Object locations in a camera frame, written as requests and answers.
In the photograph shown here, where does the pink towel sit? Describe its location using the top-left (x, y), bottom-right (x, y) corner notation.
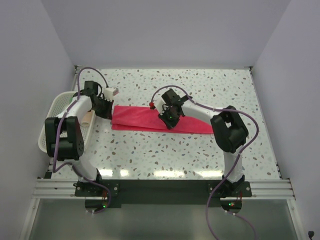
top-left (111, 105), bottom-right (213, 135)

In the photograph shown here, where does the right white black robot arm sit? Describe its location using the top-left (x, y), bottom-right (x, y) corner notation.
top-left (151, 89), bottom-right (249, 197)

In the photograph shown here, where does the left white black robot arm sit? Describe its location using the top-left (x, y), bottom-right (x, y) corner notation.
top-left (44, 81), bottom-right (119, 196)

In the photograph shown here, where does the rolled orange white towel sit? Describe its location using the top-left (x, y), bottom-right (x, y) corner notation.
top-left (80, 110), bottom-right (94, 127)

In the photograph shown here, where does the white plastic basket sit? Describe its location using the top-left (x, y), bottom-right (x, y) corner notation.
top-left (37, 91), bottom-right (97, 153)

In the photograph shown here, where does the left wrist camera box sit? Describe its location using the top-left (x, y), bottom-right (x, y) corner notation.
top-left (102, 87), bottom-right (119, 102)

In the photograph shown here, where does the aluminium frame rail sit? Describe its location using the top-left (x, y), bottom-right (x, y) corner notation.
top-left (32, 178), bottom-right (296, 200)

